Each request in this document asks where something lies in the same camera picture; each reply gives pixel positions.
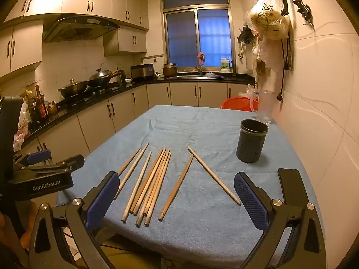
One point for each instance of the blue tablecloth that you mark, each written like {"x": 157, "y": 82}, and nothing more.
{"x": 196, "y": 129}

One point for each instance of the brown cooking pot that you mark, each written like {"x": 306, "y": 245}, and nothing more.
{"x": 169, "y": 70}

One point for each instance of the brown glass bottle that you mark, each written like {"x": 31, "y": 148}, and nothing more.
{"x": 42, "y": 103}

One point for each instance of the green label detergent bottle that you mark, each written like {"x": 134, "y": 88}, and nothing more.
{"x": 225, "y": 65}

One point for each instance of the wall hook rail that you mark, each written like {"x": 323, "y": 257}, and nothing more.
{"x": 151, "y": 58}

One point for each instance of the person's left hand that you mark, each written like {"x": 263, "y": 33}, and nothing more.
{"x": 29, "y": 218}

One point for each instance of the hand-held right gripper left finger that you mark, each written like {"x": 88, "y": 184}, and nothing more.
{"x": 102, "y": 199}

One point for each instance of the pink plastic bag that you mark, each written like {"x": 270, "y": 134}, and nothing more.
{"x": 266, "y": 53}

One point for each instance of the clear glass mug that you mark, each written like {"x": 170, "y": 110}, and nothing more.
{"x": 263, "y": 109}

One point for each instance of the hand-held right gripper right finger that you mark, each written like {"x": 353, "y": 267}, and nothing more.
{"x": 251, "y": 201}

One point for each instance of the dark hanging bundle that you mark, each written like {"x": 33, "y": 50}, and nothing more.
{"x": 245, "y": 35}

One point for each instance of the gas stove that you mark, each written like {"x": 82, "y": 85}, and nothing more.
{"x": 92, "y": 92}

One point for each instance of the pink cloth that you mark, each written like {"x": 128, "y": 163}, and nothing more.
{"x": 201, "y": 58}

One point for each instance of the plastic bag of bread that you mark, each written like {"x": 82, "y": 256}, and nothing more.
{"x": 269, "y": 19}

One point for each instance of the sink faucet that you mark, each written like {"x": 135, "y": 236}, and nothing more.
{"x": 199, "y": 70}

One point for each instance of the crumpled plastic bag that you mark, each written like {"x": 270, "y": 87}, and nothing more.
{"x": 21, "y": 134}

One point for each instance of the wall socket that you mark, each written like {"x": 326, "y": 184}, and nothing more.
{"x": 289, "y": 61}

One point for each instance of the white plastic bag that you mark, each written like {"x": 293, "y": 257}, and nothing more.
{"x": 248, "y": 91}

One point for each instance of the range hood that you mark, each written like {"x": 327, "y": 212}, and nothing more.
{"x": 78, "y": 28}

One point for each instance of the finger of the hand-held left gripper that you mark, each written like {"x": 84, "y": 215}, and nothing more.
{"x": 38, "y": 157}
{"x": 73, "y": 161}

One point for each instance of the metal kettle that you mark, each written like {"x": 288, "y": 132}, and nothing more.
{"x": 121, "y": 76}

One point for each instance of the silver countertop appliance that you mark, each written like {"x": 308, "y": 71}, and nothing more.
{"x": 141, "y": 72}

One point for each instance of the black smartphone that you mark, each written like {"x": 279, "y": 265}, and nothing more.
{"x": 290, "y": 185}

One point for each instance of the red plastic basket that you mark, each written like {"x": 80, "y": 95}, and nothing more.
{"x": 235, "y": 103}

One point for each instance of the black countertop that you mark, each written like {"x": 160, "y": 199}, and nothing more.
{"x": 185, "y": 80}

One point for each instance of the kitchen window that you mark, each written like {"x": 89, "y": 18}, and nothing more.
{"x": 199, "y": 30}

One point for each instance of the small glass jar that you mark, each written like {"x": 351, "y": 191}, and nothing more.
{"x": 52, "y": 108}

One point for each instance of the black utensil holder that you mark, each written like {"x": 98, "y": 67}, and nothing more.
{"x": 251, "y": 145}

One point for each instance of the cream base cabinets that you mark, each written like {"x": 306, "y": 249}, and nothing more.
{"x": 182, "y": 94}

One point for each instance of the bunch of wooden chopsticks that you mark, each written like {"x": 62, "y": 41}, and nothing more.
{"x": 154, "y": 179}

